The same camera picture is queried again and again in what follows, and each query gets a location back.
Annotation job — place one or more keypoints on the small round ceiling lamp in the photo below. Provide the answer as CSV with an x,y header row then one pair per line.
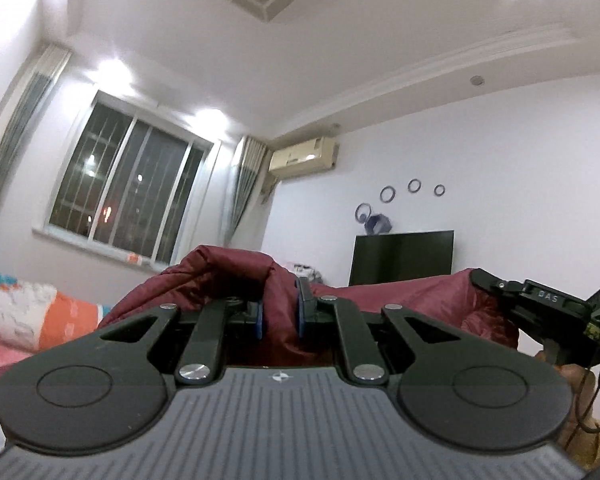
x,y
476,80

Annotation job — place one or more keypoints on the pink plush bed sheet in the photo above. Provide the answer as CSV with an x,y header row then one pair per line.
x,y
0,365

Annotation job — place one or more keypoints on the barred sliding window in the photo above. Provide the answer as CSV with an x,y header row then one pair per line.
x,y
130,185

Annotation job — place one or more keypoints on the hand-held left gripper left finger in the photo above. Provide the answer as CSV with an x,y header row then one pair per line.
x,y
258,318

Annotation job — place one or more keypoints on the beige wall air conditioner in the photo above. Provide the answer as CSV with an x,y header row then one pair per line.
x,y
305,157

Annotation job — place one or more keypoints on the black flat television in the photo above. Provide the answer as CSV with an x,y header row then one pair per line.
x,y
402,257

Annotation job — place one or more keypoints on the small orange box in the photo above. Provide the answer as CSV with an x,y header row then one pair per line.
x,y
136,260

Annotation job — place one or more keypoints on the long grey striped curtain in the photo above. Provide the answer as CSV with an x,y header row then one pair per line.
x,y
20,135

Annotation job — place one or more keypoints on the hexagon wall decal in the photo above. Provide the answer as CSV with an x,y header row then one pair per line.
x,y
378,223

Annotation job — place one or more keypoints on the short grey striped curtain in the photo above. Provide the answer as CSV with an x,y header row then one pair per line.
x,y
245,185

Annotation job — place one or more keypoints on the maroon padded jacket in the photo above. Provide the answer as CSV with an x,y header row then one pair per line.
x,y
220,270

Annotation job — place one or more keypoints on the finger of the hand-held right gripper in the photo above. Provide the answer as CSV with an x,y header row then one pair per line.
x,y
495,284

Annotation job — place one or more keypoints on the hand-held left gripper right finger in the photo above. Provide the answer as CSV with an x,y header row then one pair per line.
x,y
300,311

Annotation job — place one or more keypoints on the person's right hand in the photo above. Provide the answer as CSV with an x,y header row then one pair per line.
x,y
577,385

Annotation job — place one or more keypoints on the rolled orange teal cartoon quilt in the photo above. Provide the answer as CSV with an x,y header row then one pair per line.
x,y
25,310

